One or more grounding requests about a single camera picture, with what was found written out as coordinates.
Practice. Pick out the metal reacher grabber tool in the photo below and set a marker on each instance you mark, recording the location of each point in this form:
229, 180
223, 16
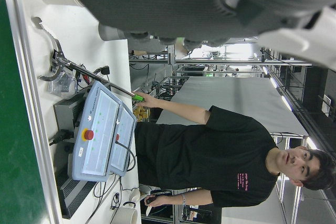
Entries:
60, 61

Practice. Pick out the black finned controller box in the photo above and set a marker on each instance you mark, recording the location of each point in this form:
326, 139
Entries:
71, 192

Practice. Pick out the blue-grey teach pendant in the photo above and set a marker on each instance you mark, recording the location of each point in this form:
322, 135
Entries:
94, 134
124, 140

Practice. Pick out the black power plug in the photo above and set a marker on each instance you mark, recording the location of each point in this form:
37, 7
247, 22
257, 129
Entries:
103, 70

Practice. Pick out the person in black t-shirt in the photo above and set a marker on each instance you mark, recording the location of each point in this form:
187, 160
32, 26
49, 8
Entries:
210, 155

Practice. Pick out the small white object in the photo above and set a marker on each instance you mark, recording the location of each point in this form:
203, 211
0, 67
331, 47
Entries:
136, 195

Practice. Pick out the clear plastic bag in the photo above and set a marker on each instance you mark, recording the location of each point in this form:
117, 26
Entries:
61, 83

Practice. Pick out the black earphones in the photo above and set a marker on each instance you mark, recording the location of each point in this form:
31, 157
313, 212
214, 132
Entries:
115, 200

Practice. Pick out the white tape roll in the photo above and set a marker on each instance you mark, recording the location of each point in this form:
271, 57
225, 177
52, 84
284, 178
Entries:
127, 214

